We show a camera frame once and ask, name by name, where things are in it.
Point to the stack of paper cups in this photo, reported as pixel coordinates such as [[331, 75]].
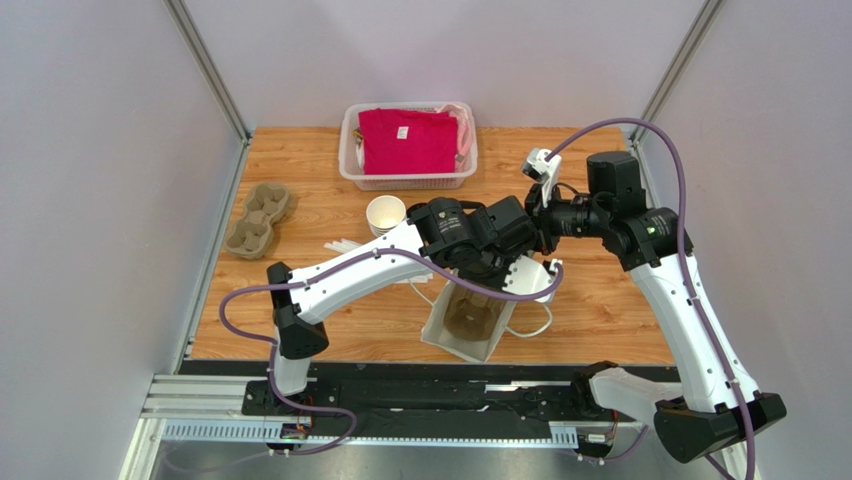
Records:
[[384, 213]]

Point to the aluminium frame rail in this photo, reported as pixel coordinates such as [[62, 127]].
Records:
[[196, 409]]

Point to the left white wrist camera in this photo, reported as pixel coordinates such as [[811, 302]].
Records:
[[529, 277]]

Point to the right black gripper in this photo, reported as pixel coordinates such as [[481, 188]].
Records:
[[544, 226]]

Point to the green paper gift bag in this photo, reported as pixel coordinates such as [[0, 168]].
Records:
[[434, 332]]

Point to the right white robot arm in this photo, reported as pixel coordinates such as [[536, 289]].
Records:
[[717, 403]]

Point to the red folded shirt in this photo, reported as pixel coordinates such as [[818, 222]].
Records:
[[402, 142]]

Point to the brown pulp cup carrier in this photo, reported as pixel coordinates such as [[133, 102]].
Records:
[[472, 316], [251, 236]]

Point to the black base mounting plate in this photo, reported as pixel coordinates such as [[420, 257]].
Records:
[[425, 400]]

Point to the pink cloth in basket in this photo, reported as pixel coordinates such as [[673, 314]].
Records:
[[465, 130]]

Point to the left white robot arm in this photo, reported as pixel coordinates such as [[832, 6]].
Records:
[[486, 249]]

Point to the white plastic basket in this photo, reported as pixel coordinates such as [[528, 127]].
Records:
[[351, 154]]

